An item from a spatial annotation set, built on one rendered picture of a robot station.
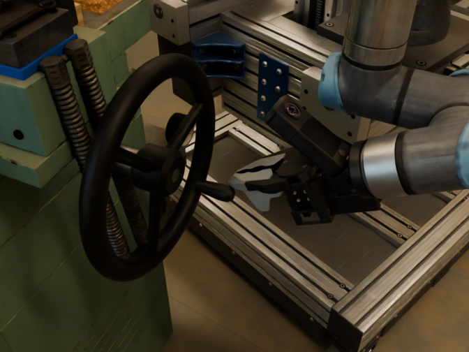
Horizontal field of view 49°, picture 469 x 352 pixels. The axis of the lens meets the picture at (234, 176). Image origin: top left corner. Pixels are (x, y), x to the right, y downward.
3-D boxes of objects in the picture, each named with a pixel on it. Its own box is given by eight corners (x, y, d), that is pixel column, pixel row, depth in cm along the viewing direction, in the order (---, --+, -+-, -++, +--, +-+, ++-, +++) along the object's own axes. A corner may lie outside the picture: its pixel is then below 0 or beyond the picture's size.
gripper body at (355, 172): (291, 228, 69) (377, 221, 62) (265, 175, 66) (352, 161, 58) (310, 193, 74) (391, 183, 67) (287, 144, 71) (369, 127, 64)
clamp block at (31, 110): (45, 160, 56) (21, 90, 50) (-47, 130, 61) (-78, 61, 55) (121, 94, 66) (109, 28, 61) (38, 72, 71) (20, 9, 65)
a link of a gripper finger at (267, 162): (243, 206, 76) (296, 200, 71) (225, 174, 74) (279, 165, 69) (252, 194, 79) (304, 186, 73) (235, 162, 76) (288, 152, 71)
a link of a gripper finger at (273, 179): (243, 198, 69) (301, 191, 63) (239, 188, 68) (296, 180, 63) (258, 177, 72) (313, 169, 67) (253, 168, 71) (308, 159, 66)
